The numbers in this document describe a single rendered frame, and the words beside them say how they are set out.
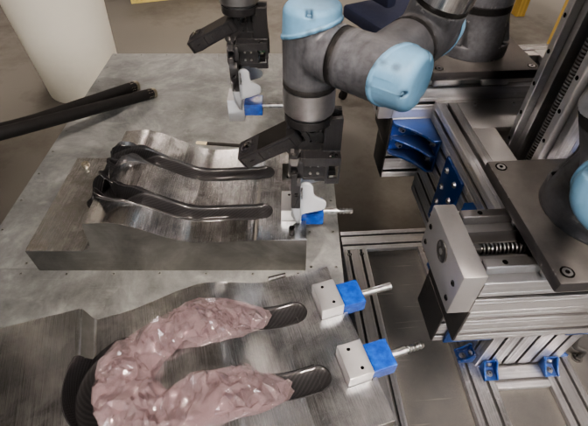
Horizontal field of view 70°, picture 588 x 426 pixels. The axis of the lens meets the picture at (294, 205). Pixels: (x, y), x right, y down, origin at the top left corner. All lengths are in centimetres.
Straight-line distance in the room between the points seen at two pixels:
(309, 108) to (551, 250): 35
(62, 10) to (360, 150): 178
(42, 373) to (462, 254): 57
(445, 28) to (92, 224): 60
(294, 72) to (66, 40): 235
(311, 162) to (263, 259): 22
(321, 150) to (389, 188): 152
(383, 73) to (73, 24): 244
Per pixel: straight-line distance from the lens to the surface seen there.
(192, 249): 76
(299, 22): 53
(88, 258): 85
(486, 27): 97
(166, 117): 121
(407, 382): 137
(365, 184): 216
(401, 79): 49
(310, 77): 56
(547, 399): 150
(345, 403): 63
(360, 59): 50
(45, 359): 67
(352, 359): 62
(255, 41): 87
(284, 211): 73
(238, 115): 96
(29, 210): 106
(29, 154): 273
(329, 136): 63
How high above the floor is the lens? 144
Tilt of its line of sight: 46 degrees down
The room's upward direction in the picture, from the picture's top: straight up
